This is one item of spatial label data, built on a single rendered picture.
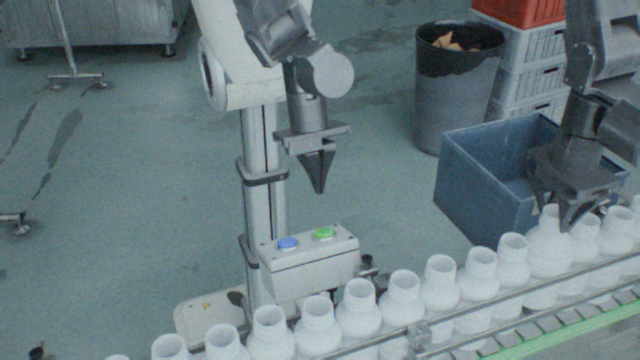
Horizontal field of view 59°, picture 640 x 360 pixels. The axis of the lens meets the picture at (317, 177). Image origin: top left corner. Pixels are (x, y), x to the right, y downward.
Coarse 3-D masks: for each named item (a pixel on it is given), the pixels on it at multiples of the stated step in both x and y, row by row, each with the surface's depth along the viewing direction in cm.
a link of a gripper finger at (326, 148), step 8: (320, 136) 79; (296, 144) 78; (304, 144) 79; (312, 144) 79; (320, 144) 80; (328, 144) 80; (288, 152) 79; (296, 152) 79; (304, 152) 79; (320, 152) 82; (328, 152) 80; (320, 160) 85; (328, 160) 81; (320, 168) 82; (328, 168) 82; (320, 176) 83; (320, 184) 84; (320, 192) 84
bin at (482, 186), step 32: (480, 128) 148; (512, 128) 152; (544, 128) 153; (448, 160) 144; (480, 160) 154; (512, 160) 159; (608, 160) 135; (448, 192) 147; (480, 192) 134; (512, 192) 159; (544, 192) 158; (480, 224) 137; (512, 224) 125
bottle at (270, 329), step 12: (264, 312) 69; (276, 312) 69; (264, 324) 70; (276, 324) 66; (252, 336) 69; (264, 336) 66; (276, 336) 67; (288, 336) 69; (252, 348) 68; (264, 348) 67; (276, 348) 67; (288, 348) 68
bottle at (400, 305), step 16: (400, 272) 73; (400, 288) 70; (416, 288) 71; (384, 304) 74; (400, 304) 72; (416, 304) 73; (384, 320) 73; (400, 320) 72; (416, 320) 72; (384, 352) 77; (400, 352) 75
